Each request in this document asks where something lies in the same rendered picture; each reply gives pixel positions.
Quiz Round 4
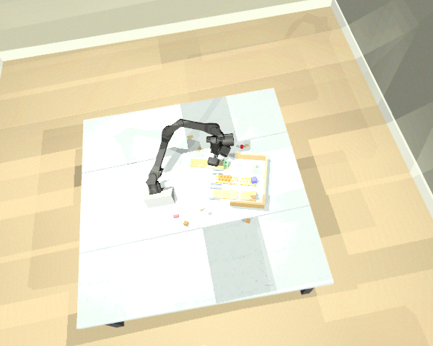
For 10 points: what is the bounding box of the yellow polka-dot strip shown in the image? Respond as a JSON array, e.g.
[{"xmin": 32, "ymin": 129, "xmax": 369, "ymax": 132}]
[{"xmin": 216, "ymin": 174, "xmax": 232, "ymax": 185}]

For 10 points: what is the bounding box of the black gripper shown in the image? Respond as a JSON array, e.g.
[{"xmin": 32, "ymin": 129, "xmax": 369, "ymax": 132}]
[{"xmin": 207, "ymin": 146, "xmax": 221, "ymax": 167}]

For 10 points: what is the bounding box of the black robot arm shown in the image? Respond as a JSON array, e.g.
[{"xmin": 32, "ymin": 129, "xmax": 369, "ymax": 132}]
[{"xmin": 146, "ymin": 119, "xmax": 234, "ymax": 195}]

